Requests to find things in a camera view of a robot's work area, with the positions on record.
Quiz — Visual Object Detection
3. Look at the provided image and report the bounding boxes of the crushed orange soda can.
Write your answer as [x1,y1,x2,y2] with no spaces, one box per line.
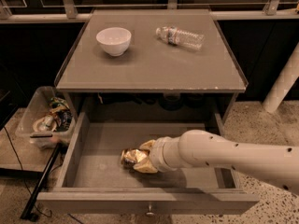
[121,148,150,169]

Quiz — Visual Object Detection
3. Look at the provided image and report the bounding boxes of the white plate in bin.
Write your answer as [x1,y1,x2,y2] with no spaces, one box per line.
[33,117,57,132]

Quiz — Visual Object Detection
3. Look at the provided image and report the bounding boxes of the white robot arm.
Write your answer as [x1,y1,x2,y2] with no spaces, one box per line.
[134,130,299,194]

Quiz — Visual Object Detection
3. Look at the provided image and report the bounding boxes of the colourful snack bags in bin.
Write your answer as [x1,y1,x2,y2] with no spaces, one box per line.
[50,97,73,132]

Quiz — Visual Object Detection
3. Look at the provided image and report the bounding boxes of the clear plastic storage bin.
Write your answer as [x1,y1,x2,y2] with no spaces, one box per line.
[16,86,76,149]

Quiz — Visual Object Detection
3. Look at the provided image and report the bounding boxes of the open grey top drawer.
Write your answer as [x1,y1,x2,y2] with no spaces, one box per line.
[37,113,259,215]

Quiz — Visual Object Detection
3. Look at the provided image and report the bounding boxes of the clear plastic water bottle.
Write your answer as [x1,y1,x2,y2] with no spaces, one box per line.
[156,26,205,50]

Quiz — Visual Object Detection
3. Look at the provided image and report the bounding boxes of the white ceramic bowl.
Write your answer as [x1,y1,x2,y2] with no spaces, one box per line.
[96,27,132,56]

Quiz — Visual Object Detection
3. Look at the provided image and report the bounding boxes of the metal window railing frame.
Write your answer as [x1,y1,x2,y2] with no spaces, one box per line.
[0,0,299,23]

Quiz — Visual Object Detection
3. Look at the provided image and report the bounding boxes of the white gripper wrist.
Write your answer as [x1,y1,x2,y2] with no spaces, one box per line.
[134,137,178,174]

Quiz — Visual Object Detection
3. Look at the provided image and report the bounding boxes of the black cable on floor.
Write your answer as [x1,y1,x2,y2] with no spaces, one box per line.
[2,126,53,218]

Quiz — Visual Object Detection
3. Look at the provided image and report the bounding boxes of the metal drawer knob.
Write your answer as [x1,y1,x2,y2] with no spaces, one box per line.
[145,204,155,217]

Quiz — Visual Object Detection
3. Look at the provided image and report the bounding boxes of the black floor stand bar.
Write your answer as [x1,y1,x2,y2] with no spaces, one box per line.
[21,143,62,220]

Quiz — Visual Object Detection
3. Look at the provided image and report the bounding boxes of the grey cabinet with counter top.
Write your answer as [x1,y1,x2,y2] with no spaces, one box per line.
[53,8,249,123]

